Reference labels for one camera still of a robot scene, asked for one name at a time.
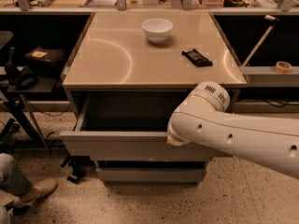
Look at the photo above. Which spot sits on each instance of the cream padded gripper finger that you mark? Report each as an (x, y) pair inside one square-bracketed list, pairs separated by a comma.
[(172, 142)]

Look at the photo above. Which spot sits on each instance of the grey top drawer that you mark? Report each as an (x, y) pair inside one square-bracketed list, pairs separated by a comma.
[(130, 126)]

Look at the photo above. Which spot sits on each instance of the grey drawer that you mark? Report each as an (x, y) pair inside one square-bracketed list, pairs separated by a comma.
[(150, 175), (130, 126)]

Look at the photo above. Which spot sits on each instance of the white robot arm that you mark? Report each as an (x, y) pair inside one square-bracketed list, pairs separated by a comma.
[(202, 119)]

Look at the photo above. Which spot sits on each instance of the grey bottom drawer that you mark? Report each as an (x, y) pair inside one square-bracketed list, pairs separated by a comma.
[(150, 175)]

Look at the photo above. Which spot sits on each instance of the grey drawer cabinet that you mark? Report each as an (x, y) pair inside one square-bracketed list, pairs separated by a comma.
[(115, 56)]

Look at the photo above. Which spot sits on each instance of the black snack bar packet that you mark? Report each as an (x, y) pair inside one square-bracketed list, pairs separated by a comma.
[(196, 58)]

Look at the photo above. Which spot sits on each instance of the white ceramic bowl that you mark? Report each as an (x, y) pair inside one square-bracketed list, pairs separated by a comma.
[(157, 30)]

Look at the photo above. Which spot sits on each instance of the masking tape roll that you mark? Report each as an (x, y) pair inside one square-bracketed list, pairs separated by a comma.
[(283, 67)]

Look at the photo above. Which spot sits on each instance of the black box with label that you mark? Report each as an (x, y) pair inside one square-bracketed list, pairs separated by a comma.
[(46, 62)]

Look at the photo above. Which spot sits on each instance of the black headset on stand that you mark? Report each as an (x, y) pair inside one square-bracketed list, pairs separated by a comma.
[(21, 80)]

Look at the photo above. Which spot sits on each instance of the blue jeans leg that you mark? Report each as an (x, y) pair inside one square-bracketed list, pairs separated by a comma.
[(12, 179)]

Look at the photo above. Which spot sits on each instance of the black strap bag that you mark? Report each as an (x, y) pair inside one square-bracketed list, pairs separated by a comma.
[(80, 165)]

